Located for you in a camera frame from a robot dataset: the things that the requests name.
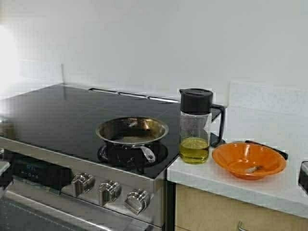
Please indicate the cooked shrimp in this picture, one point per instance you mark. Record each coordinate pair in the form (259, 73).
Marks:
(253, 169)

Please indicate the middle steel stove knob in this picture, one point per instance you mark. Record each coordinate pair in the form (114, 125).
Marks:
(108, 191)

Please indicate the oven door handle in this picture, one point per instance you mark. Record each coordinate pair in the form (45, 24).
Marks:
(19, 213)

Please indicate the steel frying pan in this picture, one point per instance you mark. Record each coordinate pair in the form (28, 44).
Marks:
(134, 132)

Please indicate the left steel stove knob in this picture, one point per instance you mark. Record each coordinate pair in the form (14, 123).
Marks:
(82, 183)

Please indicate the glass oil bottle black lid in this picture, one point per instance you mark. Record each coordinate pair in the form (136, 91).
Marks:
(196, 107)

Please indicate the black spatula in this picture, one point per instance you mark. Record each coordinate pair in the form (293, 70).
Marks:
(276, 149)

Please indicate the right steel stove knob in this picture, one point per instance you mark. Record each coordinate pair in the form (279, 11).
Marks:
(137, 201)

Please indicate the black object at right edge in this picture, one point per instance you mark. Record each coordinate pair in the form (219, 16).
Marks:
(303, 176)

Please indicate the steel stove knob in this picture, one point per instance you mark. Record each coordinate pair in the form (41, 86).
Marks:
(82, 183)
(108, 191)
(137, 201)

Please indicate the metal drawer handle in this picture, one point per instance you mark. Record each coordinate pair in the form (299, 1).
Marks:
(240, 227)

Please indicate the wooden cabinet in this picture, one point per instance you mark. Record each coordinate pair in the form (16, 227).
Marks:
(197, 210)

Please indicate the orange plastic bowl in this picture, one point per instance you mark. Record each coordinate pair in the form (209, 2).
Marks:
(236, 157)

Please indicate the stainless steel stove range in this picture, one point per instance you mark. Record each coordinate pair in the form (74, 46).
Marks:
(48, 136)

